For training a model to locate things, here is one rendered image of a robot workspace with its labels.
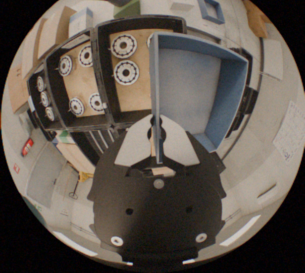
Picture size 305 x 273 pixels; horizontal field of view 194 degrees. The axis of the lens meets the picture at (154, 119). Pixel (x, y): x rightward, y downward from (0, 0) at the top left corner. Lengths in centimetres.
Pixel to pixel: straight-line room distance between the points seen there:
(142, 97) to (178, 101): 26
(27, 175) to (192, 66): 340
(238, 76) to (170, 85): 13
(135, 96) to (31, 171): 322
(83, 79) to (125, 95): 23
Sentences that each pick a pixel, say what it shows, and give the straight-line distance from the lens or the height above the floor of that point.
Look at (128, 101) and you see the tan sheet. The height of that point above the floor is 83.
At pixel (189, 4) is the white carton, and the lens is 64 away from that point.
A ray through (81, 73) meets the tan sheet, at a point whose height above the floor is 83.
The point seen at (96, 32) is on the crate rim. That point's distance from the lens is 37.
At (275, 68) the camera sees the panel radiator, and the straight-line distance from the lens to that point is 297.
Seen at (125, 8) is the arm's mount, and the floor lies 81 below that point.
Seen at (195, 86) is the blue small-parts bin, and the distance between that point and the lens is 19.
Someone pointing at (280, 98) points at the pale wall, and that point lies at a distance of 295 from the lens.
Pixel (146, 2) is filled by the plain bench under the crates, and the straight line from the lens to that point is 69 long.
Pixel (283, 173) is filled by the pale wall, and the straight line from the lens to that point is 326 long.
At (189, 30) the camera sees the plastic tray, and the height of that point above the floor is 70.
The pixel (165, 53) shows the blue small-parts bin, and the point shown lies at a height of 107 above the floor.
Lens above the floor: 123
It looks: 57 degrees down
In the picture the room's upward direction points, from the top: 170 degrees clockwise
